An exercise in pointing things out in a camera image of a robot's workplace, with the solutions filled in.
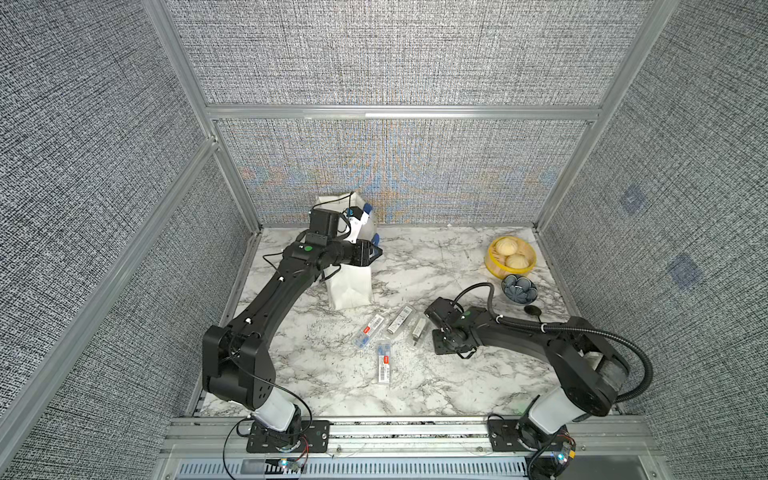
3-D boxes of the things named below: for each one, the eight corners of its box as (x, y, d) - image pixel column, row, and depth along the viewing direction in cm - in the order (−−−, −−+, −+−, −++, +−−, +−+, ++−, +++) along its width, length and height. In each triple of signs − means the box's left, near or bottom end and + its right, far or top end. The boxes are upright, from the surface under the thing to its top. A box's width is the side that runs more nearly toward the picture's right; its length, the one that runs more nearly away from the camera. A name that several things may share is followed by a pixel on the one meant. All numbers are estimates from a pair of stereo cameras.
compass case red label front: (377, 383, 84) (377, 381, 82) (377, 346, 91) (377, 343, 89) (390, 383, 84) (391, 381, 82) (390, 346, 91) (390, 343, 89)
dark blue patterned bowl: (522, 310, 98) (527, 302, 94) (497, 287, 103) (501, 280, 100) (537, 298, 101) (543, 290, 97) (512, 277, 106) (516, 269, 103)
